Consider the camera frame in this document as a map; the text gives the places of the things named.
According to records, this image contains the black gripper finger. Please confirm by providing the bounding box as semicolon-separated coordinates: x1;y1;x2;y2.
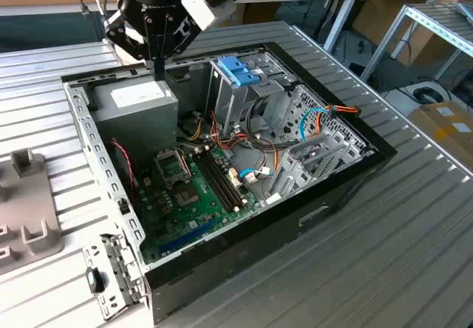
159;13;203;82
104;8;160;82

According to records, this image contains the metal disk bay cage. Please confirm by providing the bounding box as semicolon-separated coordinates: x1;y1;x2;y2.
205;56;296;141

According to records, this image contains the grey power supply unit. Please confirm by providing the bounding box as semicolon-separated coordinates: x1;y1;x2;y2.
89;75;181;166

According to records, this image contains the metal socket cover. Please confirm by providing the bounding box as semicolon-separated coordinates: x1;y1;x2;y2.
153;148;194;191

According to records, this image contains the black RAM slot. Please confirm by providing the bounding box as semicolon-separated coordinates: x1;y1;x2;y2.
203;150;248;208
194;153;239;213

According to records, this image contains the CPU socket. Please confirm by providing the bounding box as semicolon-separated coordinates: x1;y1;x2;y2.
173;182;203;210

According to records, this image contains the black tripod pole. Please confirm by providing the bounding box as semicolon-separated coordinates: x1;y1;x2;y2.
313;0;351;40

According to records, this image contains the green motherboard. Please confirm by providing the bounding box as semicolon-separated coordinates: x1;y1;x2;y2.
132;146;260;267

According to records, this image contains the blue expansion slot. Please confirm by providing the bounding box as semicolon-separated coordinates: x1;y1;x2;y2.
158;216;218;256

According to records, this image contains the grey parts rack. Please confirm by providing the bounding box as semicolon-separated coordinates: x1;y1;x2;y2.
0;148;64;274

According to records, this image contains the plain cardboard box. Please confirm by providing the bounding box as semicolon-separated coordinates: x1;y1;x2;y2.
350;0;461;67

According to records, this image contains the black open PC case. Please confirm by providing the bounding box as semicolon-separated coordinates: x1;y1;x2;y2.
61;41;398;325

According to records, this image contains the black latch knob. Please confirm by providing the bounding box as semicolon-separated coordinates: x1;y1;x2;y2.
85;267;107;294

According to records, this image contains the cardboard box with labels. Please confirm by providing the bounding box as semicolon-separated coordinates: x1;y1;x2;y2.
407;101;473;163

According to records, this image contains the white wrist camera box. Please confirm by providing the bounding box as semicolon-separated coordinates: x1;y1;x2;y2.
180;0;238;32

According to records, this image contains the blue plastic bay handle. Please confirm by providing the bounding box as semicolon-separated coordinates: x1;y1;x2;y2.
217;56;262;88

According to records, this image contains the yellow black wire bundle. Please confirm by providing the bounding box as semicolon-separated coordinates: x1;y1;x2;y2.
186;116;205;141

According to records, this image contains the red black twisted wire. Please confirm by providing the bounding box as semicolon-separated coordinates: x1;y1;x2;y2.
109;138;137;200

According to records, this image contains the orange red wire bundle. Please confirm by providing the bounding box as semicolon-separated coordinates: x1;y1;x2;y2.
209;110;281;176

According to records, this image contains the blue wire with white plug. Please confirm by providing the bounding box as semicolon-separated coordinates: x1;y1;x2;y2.
238;168;276;185

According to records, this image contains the orange power wire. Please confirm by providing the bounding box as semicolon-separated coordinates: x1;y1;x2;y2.
315;103;361;140

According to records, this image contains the metal card retention bracket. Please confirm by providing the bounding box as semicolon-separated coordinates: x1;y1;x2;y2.
81;233;149;322

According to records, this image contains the coiled black cable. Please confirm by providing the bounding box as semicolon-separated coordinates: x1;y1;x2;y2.
412;86;451;105

